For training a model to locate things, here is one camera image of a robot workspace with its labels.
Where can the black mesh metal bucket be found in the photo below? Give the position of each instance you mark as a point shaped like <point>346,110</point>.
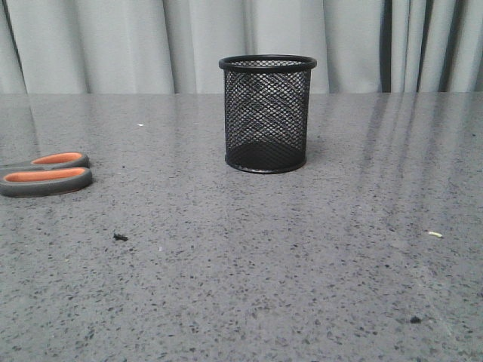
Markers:
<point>266,107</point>

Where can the grey and orange scissors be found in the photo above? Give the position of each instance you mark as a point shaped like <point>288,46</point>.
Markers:
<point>49,175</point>

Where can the black debris crumb left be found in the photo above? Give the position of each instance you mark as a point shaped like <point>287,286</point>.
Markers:
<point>120,237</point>

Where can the black debris crumb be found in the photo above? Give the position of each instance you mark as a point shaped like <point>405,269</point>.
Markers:
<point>415,320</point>
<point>120,237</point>

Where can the black debris crumb right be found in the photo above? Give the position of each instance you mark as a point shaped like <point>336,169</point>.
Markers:
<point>415,320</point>

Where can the grey pleated curtain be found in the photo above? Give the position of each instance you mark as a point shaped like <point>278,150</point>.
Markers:
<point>173,47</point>

